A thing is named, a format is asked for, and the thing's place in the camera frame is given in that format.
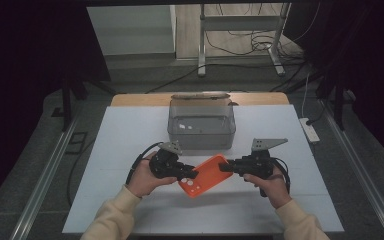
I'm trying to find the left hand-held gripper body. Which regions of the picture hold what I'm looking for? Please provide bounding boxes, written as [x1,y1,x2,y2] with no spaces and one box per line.
[148,140,186,181]

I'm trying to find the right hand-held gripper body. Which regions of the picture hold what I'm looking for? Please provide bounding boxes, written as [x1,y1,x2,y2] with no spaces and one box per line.
[235,137,289,180]

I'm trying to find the orange phone case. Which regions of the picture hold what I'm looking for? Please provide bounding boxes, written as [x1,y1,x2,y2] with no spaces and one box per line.
[177,153,235,200]

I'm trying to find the grey transparent storage box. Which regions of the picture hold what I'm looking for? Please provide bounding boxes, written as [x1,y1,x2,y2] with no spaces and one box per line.
[166,98,237,151]

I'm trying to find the person's left hand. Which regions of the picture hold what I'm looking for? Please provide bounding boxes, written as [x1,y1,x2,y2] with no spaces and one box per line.
[125,151,179,199]

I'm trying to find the person's right hand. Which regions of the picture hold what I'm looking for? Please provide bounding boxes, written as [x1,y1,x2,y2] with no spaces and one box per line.
[242,165,293,210]

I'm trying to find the white power strip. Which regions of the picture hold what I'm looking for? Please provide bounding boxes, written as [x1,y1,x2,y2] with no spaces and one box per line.
[298,116,321,144]

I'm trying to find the grey box lid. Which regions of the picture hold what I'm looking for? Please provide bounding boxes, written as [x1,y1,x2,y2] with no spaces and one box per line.
[170,91,232,101]

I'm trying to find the black stand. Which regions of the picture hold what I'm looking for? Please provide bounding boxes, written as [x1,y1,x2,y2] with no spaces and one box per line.
[315,78,358,132]
[50,71,118,133]

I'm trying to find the white metal stand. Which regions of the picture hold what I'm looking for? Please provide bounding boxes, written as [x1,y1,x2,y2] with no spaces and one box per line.
[197,2,292,78]

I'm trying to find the white panel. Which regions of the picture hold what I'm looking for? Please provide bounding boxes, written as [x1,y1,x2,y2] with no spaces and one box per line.
[86,4,177,57]

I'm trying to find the dark curtain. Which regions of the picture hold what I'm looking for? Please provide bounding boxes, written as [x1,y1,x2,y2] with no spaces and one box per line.
[0,0,112,215]
[282,0,384,173]

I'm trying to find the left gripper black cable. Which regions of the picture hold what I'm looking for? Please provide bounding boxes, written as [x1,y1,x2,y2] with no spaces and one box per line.
[125,141,165,185]

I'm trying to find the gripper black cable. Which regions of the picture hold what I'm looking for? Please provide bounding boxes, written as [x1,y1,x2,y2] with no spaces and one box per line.
[125,141,165,185]
[259,156,292,198]

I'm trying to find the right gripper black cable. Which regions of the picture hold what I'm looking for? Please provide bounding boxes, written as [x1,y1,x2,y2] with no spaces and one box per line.
[259,156,292,198]

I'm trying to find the white power cable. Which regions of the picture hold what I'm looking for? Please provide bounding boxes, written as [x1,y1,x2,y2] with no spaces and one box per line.
[300,71,312,120]

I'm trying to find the long black floor cable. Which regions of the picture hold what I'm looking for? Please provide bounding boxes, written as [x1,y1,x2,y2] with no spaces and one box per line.
[144,62,303,95]

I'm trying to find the thin black floor cable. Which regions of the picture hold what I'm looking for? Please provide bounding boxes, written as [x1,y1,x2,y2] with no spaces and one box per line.
[65,139,96,207]

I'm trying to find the aluminium rail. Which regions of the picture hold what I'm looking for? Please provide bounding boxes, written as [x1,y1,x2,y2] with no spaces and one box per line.
[9,118,79,240]
[319,98,384,240]

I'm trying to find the tangled black floor cables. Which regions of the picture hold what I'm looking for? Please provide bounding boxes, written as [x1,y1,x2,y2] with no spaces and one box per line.
[203,2,321,58]

